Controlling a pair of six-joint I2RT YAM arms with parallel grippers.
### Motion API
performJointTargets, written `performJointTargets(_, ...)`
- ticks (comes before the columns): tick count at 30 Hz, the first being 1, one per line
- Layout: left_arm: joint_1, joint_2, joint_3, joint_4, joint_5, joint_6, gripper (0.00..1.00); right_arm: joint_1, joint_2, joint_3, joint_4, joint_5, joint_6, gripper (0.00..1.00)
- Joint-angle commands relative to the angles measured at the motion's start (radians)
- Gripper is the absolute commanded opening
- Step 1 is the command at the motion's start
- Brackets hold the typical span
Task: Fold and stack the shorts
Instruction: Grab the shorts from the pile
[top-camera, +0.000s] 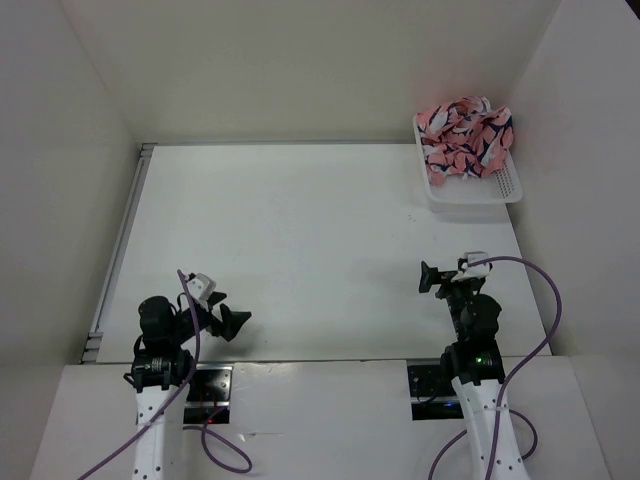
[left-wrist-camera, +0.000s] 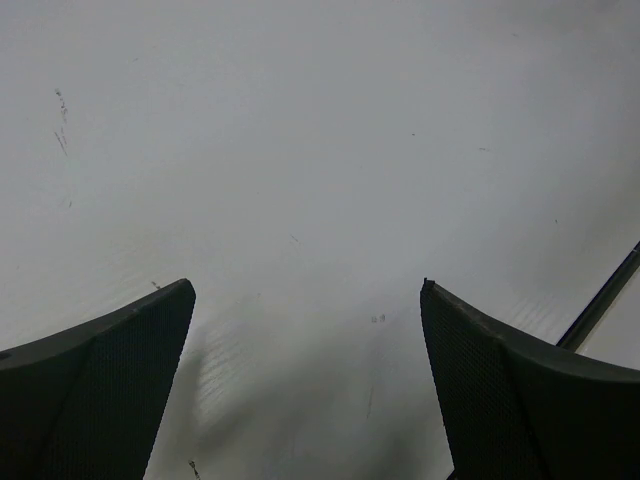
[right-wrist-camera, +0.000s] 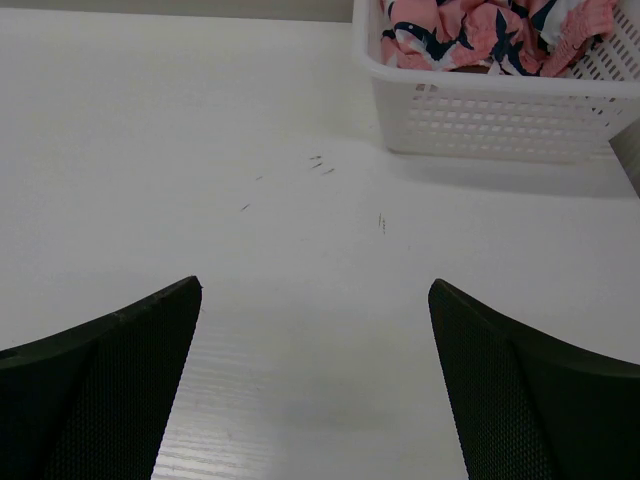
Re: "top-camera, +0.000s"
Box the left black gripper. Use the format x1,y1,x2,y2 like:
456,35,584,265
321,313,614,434
168,290,250,343

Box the pink shark print shorts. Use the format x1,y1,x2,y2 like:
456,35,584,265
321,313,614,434
416,96,514,186

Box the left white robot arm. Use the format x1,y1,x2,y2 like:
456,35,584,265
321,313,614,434
124,291,251,479

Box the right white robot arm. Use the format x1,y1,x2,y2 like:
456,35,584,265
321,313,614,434
418,254,529,479

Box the white plastic basket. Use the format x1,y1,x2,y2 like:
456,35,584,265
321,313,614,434
412,116,523,207

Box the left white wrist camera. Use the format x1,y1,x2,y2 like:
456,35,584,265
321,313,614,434
186,273,216,309

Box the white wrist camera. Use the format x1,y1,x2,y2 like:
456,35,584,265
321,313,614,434
454,251,492,282
186,273,216,309

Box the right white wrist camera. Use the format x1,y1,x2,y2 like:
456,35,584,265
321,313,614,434
454,251,492,282

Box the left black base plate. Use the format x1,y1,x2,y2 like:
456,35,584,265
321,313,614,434
183,365,233,425

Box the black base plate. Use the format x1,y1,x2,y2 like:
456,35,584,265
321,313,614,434
407,363,463,421
183,365,233,425

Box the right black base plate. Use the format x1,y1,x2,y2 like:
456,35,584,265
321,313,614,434
407,363,463,421

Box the aluminium table edge rail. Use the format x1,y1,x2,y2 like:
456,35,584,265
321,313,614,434
80,143,156,364

